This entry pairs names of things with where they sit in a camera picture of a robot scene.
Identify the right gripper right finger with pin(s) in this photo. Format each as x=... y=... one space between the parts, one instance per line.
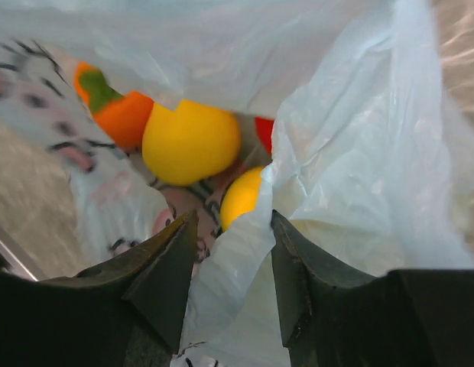
x=332 y=314

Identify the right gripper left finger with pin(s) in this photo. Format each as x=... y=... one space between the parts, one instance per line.
x=127 y=311

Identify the yellow lemon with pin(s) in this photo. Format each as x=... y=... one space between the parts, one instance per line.
x=241 y=197

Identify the blue plastic bag with print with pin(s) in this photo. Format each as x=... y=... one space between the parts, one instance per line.
x=371 y=160

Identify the yellow pear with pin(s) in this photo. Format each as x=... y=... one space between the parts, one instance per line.
x=190 y=143

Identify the orange persimmon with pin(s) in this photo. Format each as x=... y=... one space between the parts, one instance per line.
x=122 y=117

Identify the red apple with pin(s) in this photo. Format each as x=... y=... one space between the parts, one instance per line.
x=264 y=128

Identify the aluminium rail frame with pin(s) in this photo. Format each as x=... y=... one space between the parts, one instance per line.
x=18 y=262

